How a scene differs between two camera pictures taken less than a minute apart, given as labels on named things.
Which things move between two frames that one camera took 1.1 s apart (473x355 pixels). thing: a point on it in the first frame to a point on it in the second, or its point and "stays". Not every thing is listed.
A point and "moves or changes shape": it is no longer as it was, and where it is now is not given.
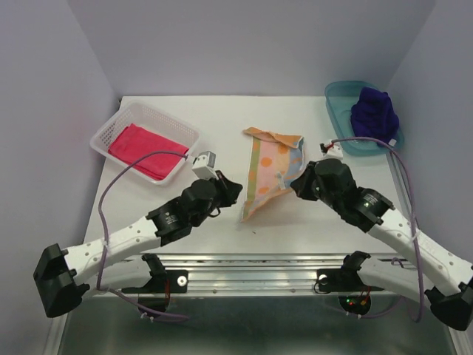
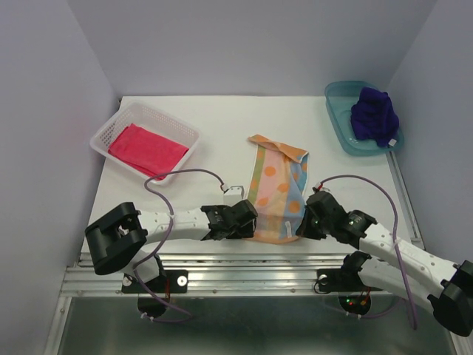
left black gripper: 230,190 to 244,231
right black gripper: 301,183 to 304,229
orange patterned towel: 274,159 moves or changes shape
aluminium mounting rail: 253,274 stays
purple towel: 374,116 stays
